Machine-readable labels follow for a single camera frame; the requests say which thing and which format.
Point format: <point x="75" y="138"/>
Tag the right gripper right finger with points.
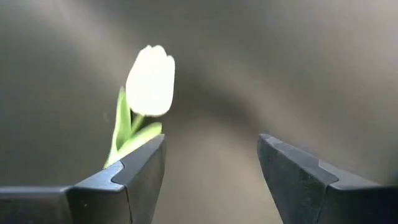
<point x="311" y="196"/>

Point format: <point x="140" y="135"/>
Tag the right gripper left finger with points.
<point x="93" y="199"/>

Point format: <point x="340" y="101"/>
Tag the white artificial tulip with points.
<point x="150" y="81"/>

